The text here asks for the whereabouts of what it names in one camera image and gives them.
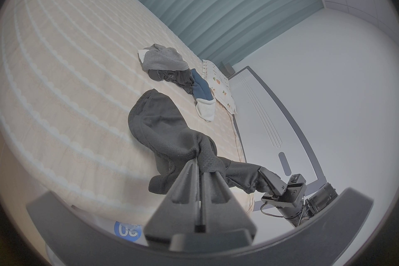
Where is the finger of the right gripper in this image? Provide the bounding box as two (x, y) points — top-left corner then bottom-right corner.
(258, 166), (287, 197)

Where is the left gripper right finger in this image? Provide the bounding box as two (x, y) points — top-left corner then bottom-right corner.
(199, 171), (258, 248)

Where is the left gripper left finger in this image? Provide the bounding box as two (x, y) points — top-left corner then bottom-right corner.
(144, 159), (201, 246)

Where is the black T-shirt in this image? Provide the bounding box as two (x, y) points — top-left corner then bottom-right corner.
(128, 89), (272, 195)

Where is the pile of clothes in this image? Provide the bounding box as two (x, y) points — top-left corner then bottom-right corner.
(137, 43), (216, 122)

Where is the bed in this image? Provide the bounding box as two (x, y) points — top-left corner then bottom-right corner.
(0, 0), (328, 218)

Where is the white printed pillow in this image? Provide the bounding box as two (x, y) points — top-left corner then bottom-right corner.
(201, 59), (238, 115)

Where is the grey bedside table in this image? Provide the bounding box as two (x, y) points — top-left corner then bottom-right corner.
(218, 62), (234, 76)

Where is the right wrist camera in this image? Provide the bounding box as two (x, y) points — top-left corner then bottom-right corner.
(286, 174), (307, 206)

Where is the black cable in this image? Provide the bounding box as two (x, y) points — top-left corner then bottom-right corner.
(260, 201), (282, 219)

